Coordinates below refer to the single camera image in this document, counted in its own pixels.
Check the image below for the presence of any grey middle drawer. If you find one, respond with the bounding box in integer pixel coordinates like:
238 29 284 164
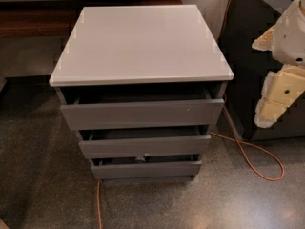
79 126 211 158

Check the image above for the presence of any grey top drawer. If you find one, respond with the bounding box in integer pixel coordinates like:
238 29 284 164
60 98 224 130

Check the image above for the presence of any grey drawer cabinet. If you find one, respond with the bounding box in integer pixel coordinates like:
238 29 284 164
50 5 234 181

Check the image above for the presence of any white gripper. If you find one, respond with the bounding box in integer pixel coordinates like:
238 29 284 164
252 0 305 128

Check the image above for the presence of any dark wooden bench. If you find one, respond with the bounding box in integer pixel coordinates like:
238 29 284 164
0 0 182 38

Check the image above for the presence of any grey drawer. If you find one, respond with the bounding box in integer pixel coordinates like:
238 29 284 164
60 98 224 130
91 155 201 180
79 126 211 158

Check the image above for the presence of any clear plastic water bottle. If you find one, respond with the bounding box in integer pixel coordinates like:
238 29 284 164
135 156 146 162

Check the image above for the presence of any grey bottom drawer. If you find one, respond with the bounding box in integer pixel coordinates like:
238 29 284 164
91 155 201 180

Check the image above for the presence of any black bin cabinet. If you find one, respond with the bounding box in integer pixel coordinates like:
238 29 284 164
218 0 305 140

